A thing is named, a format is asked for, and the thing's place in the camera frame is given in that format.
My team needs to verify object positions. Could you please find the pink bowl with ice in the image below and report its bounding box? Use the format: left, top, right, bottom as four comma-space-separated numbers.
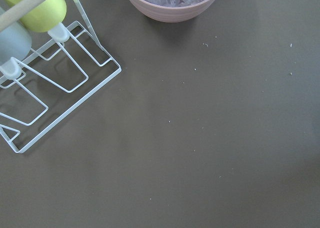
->
129, 0, 215, 23

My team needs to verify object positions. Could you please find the yellow cup on rack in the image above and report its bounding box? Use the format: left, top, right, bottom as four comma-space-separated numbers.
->
4, 0, 67, 33

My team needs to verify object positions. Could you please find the grey cup on rack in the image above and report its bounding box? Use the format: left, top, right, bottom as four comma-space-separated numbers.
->
0, 22, 32, 65

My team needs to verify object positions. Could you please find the white wire cup rack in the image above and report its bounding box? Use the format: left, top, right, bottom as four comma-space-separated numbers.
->
0, 0, 122, 153

